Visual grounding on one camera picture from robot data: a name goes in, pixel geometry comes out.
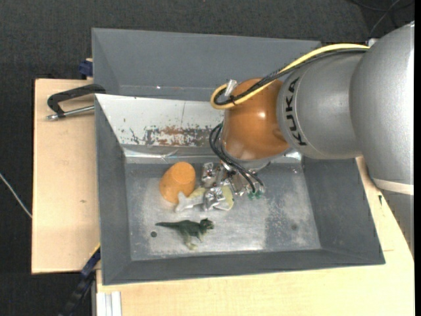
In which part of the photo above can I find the pale yellow and white toy fish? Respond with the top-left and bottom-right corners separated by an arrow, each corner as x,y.
174,184 -> 237,214

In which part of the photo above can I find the orange plastic cup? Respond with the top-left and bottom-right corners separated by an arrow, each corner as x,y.
159,161 -> 197,205

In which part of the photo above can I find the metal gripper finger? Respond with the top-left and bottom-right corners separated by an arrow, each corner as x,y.
203,186 -> 226,211
201,161 -> 221,188

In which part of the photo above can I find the green toy dinosaur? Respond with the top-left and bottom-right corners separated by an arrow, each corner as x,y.
155,217 -> 216,251

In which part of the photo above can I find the pale wood flat board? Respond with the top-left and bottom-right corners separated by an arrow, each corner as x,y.
31,78 -> 101,275

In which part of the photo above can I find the grey metal bin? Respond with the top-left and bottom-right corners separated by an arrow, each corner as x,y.
91,27 -> 386,286

